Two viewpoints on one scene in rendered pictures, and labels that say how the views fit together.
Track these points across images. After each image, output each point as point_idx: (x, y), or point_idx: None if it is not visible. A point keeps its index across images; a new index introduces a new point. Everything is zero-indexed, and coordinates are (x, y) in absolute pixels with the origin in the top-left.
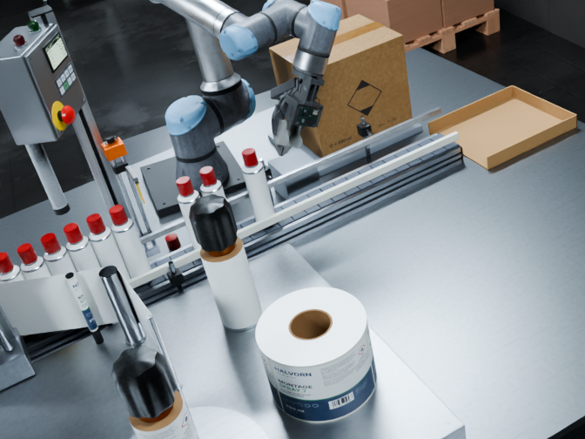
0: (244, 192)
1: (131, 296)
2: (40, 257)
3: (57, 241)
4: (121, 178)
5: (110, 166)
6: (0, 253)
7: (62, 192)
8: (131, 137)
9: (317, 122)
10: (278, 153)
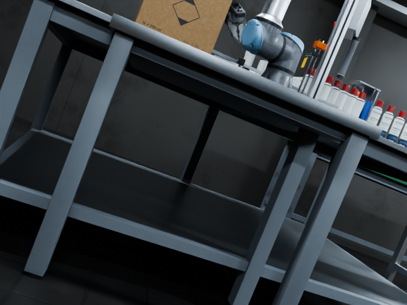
0: (252, 67)
1: (297, 86)
2: (340, 91)
3: (334, 83)
4: (314, 60)
5: (321, 58)
6: (356, 88)
7: (340, 68)
8: (346, 112)
9: (225, 22)
10: (240, 42)
